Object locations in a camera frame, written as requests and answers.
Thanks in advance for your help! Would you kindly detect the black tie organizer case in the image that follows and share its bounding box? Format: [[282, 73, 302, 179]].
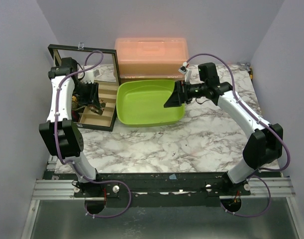
[[48, 43, 121, 131]]

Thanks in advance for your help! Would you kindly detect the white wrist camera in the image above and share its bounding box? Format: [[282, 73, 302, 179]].
[[179, 62, 192, 84], [82, 69, 100, 84]]

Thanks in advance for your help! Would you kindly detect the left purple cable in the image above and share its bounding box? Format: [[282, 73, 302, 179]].
[[53, 50, 132, 219]]

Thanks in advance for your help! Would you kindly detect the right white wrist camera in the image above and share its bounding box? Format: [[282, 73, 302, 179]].
[[179, 62, 192, 84]]

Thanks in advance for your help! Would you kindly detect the yellow rolled tie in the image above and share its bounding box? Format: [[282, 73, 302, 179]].
[[71, 95, 79, 105]]

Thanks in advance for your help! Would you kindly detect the yellow clamp at corner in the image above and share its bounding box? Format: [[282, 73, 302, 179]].
[[248, 67, 253, 81]]

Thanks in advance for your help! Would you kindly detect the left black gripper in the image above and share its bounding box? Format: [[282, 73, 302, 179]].
[[73, 81, 101, 109]]

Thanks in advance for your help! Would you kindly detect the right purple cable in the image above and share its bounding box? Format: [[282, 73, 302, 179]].
[[183, 53, 291, 218]]

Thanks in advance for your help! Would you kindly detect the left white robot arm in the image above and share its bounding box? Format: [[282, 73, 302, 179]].
[[39, 57, 104, 197]]

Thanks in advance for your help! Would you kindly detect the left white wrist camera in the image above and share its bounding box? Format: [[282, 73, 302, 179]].
[[82, 69, 100, 84]]

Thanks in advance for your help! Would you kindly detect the orange translucent storage box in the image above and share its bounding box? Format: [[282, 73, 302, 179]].
[[114, 37, 189, 83]]

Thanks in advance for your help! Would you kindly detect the purple cable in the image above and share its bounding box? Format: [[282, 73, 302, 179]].
[[183, 53, 291, 218], [53, 50, 132, 219]]

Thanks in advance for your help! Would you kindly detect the floral patterned tie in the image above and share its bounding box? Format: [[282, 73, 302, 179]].
[[88, 100, 106, 116]]

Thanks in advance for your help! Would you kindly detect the black mounting base rail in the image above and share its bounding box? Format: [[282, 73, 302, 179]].
[[48, 172, 291, 209]]

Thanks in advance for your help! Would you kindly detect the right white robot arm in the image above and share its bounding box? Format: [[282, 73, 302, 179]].
[[164, 62, 283, 195]]

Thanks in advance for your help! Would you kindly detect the green plastic tray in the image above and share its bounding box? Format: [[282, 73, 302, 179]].
[[116, 79, 185, 127]]

